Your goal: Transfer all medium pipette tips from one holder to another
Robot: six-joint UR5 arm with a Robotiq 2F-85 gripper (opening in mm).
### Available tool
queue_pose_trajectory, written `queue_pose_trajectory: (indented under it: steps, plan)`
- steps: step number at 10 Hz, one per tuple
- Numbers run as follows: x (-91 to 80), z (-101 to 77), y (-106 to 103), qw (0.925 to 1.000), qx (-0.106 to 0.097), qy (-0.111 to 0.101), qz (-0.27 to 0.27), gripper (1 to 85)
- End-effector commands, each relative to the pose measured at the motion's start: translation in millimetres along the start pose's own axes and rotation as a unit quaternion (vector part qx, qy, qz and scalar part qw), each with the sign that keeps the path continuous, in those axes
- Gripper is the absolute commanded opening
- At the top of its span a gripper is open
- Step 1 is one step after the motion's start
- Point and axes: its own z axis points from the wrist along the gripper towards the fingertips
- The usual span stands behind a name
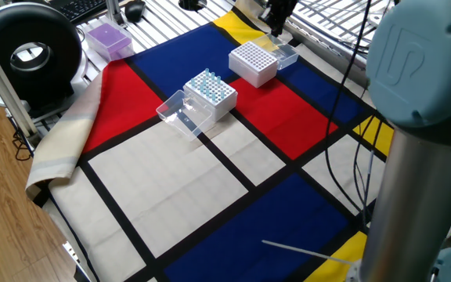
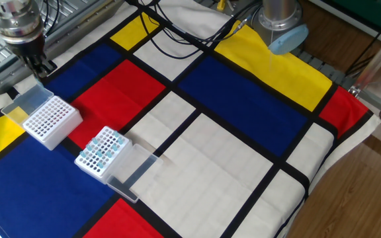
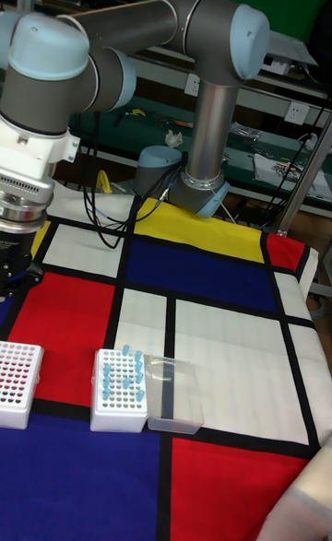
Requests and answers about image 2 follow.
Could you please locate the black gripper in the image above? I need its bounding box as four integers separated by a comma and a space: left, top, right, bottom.
7, 34, 58, 80

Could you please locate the white thin cable tie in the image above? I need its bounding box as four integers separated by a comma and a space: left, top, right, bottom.
269, 28, 275, 71

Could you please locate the white pipette tip box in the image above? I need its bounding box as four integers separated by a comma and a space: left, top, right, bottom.
1, 83, 84, 151
73, 125, 163, 204

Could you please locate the colour block tablecloth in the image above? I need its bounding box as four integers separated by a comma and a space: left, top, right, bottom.
0, 0, 381, 238

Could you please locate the aluminium profile frame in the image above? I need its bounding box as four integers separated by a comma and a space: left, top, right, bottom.
348, 22, 381, 124

